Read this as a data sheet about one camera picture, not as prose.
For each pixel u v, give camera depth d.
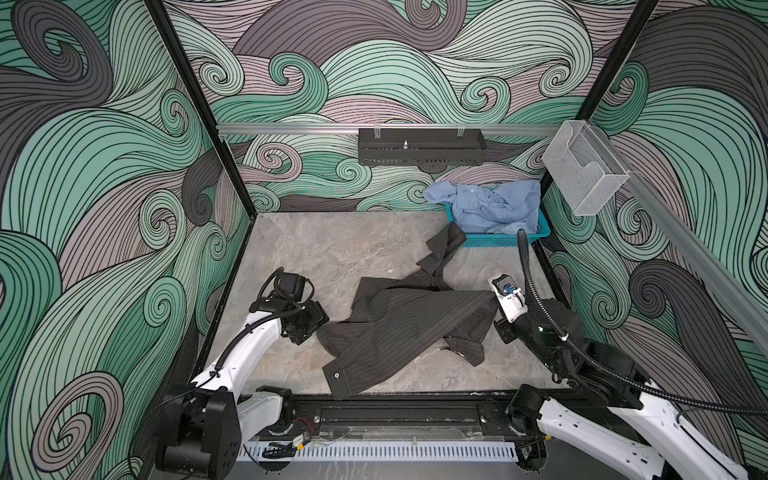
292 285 0.67
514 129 0.94
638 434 0.43
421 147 0.96
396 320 0.80
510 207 1.12
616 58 0.78
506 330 0.57
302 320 0.71
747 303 0.51
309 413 0.74
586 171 0.80
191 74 0.82
